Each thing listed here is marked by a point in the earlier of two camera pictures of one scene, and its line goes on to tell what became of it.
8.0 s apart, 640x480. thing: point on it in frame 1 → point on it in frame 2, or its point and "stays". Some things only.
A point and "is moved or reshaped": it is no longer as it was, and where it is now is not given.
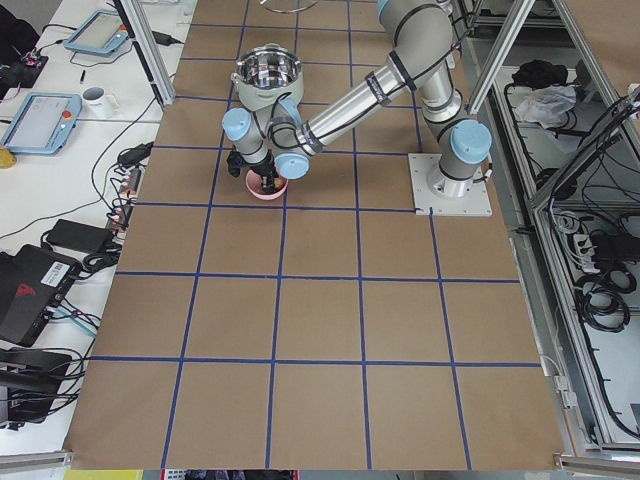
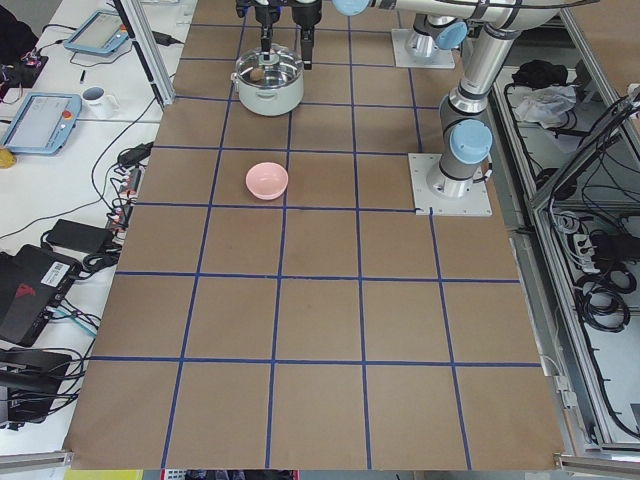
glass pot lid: x=287 y=6 is moved or reshaped
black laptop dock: x=32 y=378 stays
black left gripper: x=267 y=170 → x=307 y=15
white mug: x=97 y=104 stays
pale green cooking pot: x=264 y=73 stays
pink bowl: x=254 y=183 stays
